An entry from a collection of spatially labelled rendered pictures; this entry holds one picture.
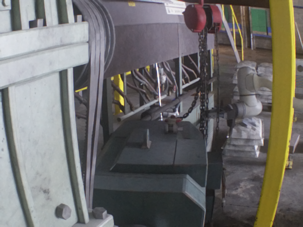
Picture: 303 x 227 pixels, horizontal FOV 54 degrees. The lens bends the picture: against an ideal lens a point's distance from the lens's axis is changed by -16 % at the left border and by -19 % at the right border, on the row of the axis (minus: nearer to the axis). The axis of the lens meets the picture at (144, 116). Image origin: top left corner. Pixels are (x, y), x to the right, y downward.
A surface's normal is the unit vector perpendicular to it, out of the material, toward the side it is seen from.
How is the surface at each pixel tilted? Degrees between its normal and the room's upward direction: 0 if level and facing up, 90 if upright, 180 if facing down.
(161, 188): 0
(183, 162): 0
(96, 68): 94
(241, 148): 65
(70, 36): 90
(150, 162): 0
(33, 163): 90
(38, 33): 90
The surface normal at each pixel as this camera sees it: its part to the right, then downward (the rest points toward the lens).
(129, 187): -0.03, -0.96
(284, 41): -0.45, 0.26
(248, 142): -0.29, -0.20
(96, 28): 0.87, -0.07
